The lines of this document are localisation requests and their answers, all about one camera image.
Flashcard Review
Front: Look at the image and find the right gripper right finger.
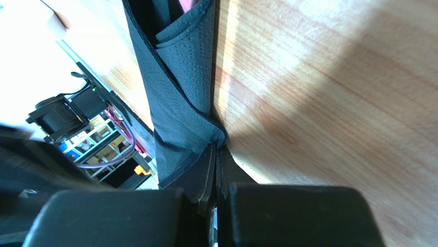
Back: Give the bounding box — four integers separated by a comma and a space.
216, 147, 385, 246

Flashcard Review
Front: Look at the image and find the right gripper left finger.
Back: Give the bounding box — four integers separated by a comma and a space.
23, 144, 216, 246

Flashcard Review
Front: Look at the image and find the black paper napkin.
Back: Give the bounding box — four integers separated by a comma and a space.
123, 1, 227, 188

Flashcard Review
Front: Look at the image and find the iridescent knife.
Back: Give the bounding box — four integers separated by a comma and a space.
178, 0, 199, 13

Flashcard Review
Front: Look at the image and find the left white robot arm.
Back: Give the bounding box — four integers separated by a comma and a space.
1, 124, 103, 246

